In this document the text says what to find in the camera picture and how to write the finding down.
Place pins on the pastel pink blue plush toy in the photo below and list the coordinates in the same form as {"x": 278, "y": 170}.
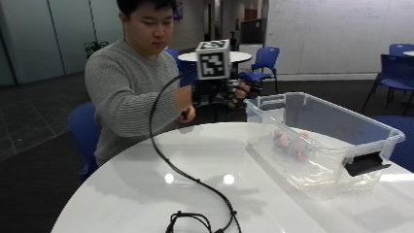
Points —
{"x": 290, "y": 144}

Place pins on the white cube with black markers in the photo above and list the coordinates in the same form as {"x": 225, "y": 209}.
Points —
{"x": 212, "y": 63}

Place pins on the white round table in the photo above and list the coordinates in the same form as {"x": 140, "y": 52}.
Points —
{"x": 234, "y": 56}
{"x": 409, "y": 53}

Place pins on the the person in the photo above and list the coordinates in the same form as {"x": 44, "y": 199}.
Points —
{"x": 125, "y": 84}

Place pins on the green potted plant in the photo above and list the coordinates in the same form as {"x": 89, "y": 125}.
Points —
{"x": 96, "y": 47}

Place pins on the black cabinet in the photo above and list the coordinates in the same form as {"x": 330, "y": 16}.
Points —
{"x": 252, "y": 31}

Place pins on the purple wall poster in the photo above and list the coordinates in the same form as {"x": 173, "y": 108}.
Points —
{"x": 177, "y": 10}

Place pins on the black bin latch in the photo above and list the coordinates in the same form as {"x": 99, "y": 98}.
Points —
{"x": 363, "y": 163}

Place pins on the clear plastic storage bin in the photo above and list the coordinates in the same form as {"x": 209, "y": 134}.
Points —
{"x": 328, "y": 123}

